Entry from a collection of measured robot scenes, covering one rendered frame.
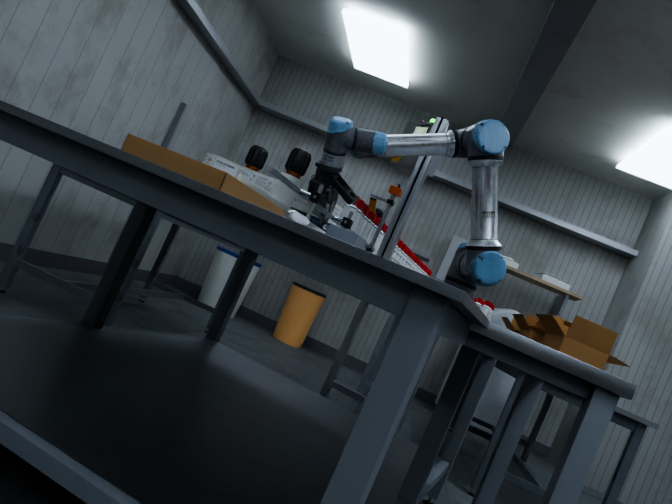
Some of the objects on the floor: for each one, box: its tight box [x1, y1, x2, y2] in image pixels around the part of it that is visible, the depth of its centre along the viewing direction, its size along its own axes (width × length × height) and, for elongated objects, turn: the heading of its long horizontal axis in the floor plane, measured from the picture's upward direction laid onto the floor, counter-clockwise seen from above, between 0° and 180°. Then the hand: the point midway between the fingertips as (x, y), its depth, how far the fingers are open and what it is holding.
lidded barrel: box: [198, 246, 262, 318], centre depth 674 cm, size 53×53×65 cm
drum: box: [272, 282, 327, 348], centre depth 666 cm, size 40×41×63 cm
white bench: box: [0, 163, 245, 333], centre depth 418 cm, size 190×75×80 cm, turn 75°
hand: (325, 223), depth 209 cm, fingers closed
